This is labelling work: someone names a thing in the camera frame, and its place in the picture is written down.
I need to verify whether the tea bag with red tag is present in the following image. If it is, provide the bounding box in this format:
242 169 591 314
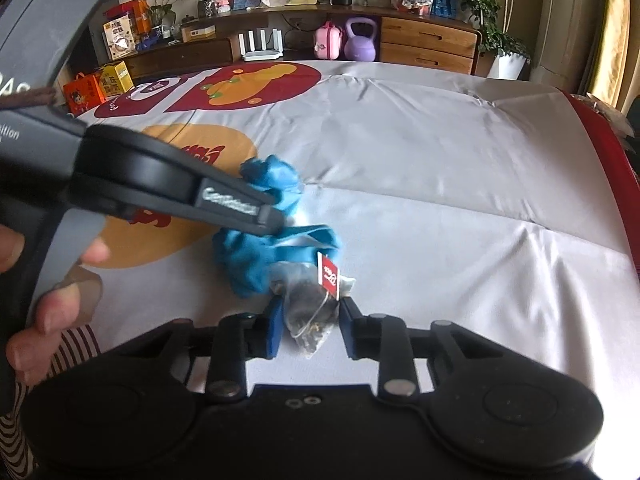
270 252 357 359

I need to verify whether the wooden cabinet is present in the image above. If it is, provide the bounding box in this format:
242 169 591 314
119 4 482 82

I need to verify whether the red printed box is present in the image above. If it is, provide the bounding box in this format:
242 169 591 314
63 72 109 116

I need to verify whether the purple kettlebell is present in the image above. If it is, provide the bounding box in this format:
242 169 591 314
343 16 379 62

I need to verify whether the blue rubber glove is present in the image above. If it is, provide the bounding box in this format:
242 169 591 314
212 154 344 299

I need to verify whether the orange box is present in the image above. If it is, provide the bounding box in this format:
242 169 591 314
106 0 151 36

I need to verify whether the small cardboard box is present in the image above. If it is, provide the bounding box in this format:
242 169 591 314
180 24 217 44

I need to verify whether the yellow printed box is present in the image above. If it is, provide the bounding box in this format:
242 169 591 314
97 61 134 97

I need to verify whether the yellow curtain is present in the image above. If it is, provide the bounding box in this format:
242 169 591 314
584 0 632 112

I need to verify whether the person's left hand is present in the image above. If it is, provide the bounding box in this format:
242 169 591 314
0 224 112 387

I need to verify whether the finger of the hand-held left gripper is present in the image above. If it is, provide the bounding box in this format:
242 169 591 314
189 173 286 237

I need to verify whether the printed bedsheet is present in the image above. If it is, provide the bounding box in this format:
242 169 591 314
0 60 640 480

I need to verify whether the white and yellow box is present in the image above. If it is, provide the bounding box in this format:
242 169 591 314
103 16 139 59

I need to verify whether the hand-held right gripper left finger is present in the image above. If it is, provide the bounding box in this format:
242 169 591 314
131 302 286 404

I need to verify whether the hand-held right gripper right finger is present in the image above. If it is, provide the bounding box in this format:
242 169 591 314
339 297 502 399

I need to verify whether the tall green potted plant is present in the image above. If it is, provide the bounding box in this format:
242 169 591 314
449 0 532 81

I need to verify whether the pink toy suitcase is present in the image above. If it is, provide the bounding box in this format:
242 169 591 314
313 21 346 61

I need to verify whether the white router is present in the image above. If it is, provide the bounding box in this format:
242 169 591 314
237 29 285 63

